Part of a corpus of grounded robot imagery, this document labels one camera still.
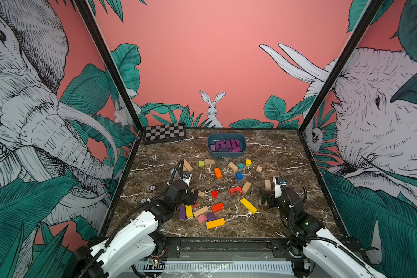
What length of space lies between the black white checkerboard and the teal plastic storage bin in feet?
0.63

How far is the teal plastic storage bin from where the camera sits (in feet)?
3.52

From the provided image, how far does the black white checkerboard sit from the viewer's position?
1135 mm
